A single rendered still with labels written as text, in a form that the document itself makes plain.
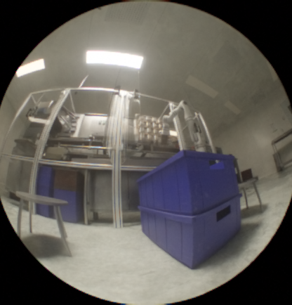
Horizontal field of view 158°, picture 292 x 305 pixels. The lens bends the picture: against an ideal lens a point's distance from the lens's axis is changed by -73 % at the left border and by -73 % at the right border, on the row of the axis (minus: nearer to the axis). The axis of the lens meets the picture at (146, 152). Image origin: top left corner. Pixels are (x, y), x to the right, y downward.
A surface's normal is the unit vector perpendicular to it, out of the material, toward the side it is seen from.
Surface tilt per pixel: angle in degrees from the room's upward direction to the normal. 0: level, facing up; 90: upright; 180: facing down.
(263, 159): 90
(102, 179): 90
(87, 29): 180
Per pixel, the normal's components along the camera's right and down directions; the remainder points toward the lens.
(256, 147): -0.95, -0.07
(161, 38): 0.07, 0.92
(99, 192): 0.31, -0.40
